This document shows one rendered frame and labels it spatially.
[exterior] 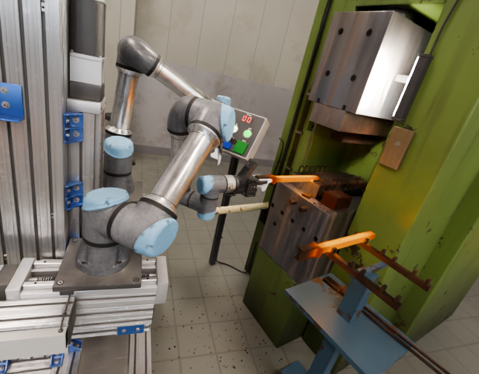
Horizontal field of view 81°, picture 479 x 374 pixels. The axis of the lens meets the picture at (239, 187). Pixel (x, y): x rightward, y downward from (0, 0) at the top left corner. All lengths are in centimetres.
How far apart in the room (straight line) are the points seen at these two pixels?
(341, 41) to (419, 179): 70
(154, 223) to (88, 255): 24
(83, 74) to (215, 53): 341
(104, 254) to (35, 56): 54
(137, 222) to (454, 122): 117
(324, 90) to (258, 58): 305
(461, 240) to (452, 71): 85
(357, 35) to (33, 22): 117
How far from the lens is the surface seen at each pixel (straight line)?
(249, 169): 120
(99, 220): 84
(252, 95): 450
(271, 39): 456
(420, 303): 200
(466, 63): 138
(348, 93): 142
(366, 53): 142
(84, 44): 99
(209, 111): 92
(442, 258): 188
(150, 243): 76
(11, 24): 94
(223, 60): 434
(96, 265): 92
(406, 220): 142
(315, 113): 152
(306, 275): 156
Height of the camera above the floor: 144
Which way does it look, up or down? 22 degrees down
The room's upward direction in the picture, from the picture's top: 13 degrees clockwise
